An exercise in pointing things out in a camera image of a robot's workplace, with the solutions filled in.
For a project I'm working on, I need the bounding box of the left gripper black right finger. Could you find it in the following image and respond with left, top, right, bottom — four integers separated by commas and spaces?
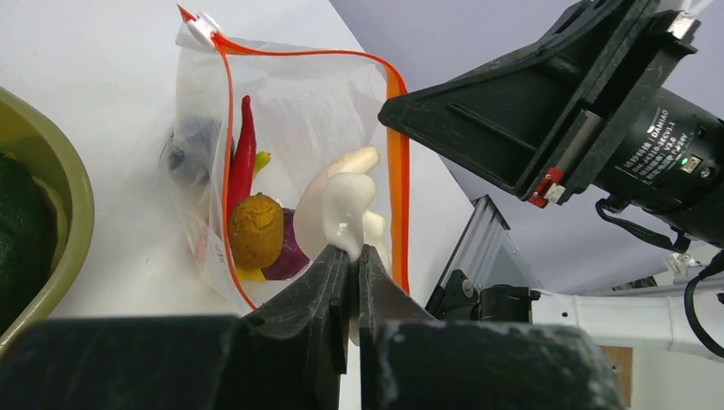
358, 245, 624, 409

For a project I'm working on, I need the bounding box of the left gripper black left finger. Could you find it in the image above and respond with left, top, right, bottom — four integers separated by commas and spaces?
1, 246, 351, 409

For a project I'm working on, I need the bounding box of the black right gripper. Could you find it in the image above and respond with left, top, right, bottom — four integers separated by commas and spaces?
378, 1, 700, 208

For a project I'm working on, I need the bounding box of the long yellow chili pepper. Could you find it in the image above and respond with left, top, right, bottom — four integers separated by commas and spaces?
227, 149, 284, 280

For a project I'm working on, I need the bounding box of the purple red onion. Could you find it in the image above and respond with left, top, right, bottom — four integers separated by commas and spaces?
261, 208, 309, 281

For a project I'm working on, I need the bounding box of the brown kiwi fruit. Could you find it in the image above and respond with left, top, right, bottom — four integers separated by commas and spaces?
228, 194, 283, 270

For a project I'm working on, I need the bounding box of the white mushroom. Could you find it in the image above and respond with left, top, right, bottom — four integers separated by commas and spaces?
293, 146, 391, 346

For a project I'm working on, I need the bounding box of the long red chili pepper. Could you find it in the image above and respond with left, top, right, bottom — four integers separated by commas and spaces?
226, 95, 257, 217

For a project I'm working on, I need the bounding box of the clear zip bag orange zipper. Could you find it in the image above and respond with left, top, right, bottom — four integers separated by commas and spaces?
164, 12, 410, 313

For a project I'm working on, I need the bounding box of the dark purple plum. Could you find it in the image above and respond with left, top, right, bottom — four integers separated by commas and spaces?
160, 117, 222, 186

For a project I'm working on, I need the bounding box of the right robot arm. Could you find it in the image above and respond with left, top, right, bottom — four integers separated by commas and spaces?
378, 1, 723, 253

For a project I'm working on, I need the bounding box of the dark green avocado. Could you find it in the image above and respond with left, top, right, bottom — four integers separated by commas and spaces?
1, 154, 54, 332

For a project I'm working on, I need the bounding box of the olive green plastic basket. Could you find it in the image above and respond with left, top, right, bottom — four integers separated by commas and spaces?
1, 88, 95, 354

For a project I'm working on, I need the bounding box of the aluminium table frame rail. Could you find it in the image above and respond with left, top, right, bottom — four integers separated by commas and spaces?
436, 195, 543, 296

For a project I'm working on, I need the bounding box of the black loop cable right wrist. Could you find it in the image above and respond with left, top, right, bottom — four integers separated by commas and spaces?
593, 197, 724, 360

